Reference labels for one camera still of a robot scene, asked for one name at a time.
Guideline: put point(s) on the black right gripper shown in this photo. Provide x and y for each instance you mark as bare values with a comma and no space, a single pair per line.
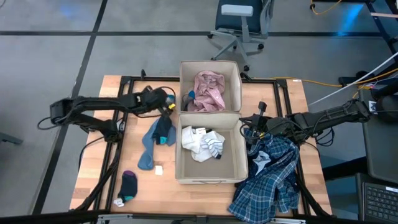
270,127

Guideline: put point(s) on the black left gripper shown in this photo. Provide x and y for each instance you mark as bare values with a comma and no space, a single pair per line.
152,99

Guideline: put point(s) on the pink shirt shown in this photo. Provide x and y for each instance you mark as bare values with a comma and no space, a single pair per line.
208,93

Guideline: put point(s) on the white striped sock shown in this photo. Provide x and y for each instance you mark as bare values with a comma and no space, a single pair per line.
214,146

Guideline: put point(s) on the blue sock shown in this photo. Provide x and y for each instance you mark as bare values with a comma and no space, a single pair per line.
146,155

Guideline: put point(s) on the blue plaid shirt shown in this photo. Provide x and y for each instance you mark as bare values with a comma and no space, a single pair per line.
267,186

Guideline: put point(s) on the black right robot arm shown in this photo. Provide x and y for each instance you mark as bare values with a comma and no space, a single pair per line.
329,116

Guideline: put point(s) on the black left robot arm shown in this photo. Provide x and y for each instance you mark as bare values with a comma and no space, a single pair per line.
93,104

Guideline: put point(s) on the printed white sock label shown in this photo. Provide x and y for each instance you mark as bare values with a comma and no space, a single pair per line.
201,130

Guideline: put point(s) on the beige fabric storage bin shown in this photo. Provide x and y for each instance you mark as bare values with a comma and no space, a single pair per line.
231,71
211,171

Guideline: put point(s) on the grey office chair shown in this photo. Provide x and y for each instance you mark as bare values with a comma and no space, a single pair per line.
239,18

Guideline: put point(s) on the black power strip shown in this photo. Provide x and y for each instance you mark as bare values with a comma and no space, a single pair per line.
348,81

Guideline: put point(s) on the dark side desk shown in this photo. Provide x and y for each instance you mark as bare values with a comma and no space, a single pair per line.
382,149

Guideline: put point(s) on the black rounded object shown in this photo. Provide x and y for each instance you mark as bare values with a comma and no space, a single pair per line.
387,109

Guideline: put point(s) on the black laptop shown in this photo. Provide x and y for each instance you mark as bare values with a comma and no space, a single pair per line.
379,202

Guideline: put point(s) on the grey furniture leg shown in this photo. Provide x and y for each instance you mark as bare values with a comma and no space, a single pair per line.
9,138

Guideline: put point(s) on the black mounting beam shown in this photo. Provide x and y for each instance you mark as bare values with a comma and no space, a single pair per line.
46,217

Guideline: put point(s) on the wooden strip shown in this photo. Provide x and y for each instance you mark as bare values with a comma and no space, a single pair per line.
385,15

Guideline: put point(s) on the silver metal bracket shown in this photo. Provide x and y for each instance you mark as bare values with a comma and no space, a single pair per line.
115,216

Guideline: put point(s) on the black stand frame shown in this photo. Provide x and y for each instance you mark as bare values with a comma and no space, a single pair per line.
377,21

